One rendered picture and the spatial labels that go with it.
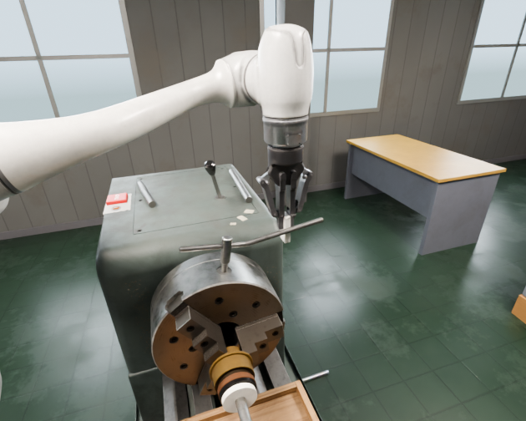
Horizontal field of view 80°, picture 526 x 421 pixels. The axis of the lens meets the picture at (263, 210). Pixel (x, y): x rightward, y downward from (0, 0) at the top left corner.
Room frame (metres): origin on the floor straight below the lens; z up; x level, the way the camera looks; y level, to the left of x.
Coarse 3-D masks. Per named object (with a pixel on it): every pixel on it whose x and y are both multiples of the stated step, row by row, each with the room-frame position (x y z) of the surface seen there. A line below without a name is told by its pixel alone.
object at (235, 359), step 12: (228, 348) 0.47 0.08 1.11; (216, 360) 0.43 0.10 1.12; (228, 360) 0.43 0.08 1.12; (240, 360) 0.43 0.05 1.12; (252, 360) 0.45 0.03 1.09; (216, 372) 0.41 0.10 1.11; (228, 372) 0.41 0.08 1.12; (240, 372) 0.41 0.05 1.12; (252, 372) 0.42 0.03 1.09; (216, 384) 0.40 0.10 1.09; (228, 384) 0.38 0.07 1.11
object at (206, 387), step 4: (204, 364) 0.51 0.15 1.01; (208, 364) 0.49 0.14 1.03; (204, 368) 0.50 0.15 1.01; (208, 368) 0.48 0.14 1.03; (200, 372) 0.50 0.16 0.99; (204, 372) 0.49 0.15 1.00; (208, 372) 0.48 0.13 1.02; (200, 376) 0.49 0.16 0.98; (204, 376) 0.48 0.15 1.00; (208, 376) 0.47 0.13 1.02; (200, 380) 0.49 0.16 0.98; (204, 380) 0.47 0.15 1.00; (208, 380) 0.46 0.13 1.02; (200, 384) 0.48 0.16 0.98; (204, 384) 0.47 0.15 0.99; (208, 384) 0.45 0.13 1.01; (212, 384) 0.45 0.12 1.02; (200, 388) 0.47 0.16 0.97; (204, 388) 0.46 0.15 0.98; (208, 388) 0.45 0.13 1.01; (212, 388) 0.45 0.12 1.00; (200, 392) 0.46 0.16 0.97; (204, 392) 0.46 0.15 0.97; (208, 392) 0.47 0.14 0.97; (212, 392) 0.47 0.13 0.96
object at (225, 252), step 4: (224, 236) 0.58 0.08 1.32; (228, 236) 0.58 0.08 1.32; (224, 240) 0.57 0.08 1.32; (228, 240) 0.57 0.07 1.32; (224, 244) 0.57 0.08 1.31; (228, 244) 0.57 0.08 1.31; (224, 248) 0.56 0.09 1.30; (228, 248) 0.57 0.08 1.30; (220, 252) 0.57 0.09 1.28; (224, 252) 0.56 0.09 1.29; (228, 252) 0.57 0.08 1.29; (220, 256) 0.57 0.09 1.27; (224, 256) 0.56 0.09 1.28; (228, 256) 0.57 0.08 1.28; (220, 260) 0.57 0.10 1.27; (224, 260) 0.56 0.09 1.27; (228, 260) 0.57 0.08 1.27; (224, 264) 0.57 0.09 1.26; (224, 268) 0.57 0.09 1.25; (224, 272) 0.57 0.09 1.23
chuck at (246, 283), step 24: (216, 264) 0.59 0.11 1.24; (240, 264) 0.61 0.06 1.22; (168, 288) 0.56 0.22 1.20; (192, 288) 0.52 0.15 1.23; (216, 288) 0.52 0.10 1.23; (240, 288) 0.54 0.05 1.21; (264, 288) 0.55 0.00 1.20; (168, 312) 0.49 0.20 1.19; (216, 312) 0.52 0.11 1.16; (240, 312) 0.54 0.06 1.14; (264, 312) 0.55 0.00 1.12; (168, 336) 0.49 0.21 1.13; (168, 360) 0.48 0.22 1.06; (192, 360) 0.50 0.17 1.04; (192, 384) 0.50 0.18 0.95
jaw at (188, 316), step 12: (180, 300) 0.51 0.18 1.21; (180, 312) 0.49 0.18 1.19; (192, 312) 0.49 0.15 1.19; (180, 324) 0.46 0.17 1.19; (192, 324) 0.46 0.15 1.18; (204, 324) 0.48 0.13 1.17; (216, 324) 0.52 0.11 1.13; (192, 336) 0.46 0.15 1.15; (204, 336) 0.46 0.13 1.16; (216, 336) 0.48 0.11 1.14; (204, 348) 0.45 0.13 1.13; (216, 348) 0.44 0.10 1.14
